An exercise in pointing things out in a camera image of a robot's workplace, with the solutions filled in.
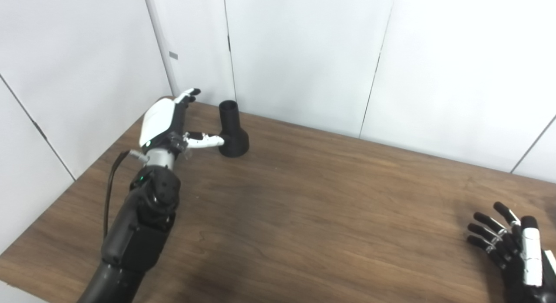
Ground right white and black hand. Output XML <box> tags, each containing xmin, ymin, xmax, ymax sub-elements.
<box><xmin>467</xmin><ymin>202</ymin><xmax>556</xmax><ymax>303</ymax></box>

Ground left white and black hand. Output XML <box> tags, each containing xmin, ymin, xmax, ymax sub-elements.
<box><xmin>139</xmin><ymin>88</ymin><xmax>225</xmax><ymax>158</ymax></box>

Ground black flared nozzle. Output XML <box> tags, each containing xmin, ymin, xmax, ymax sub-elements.
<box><xmin>218</xmin><ymin>100</ymin><xmax>250</xmax><ymax>158</ymax></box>

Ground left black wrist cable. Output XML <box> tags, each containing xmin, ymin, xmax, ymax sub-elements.
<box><xmin>103</xmin><ymin>150</ymin><xmax>149</xmax><ymax>240</ymax></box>

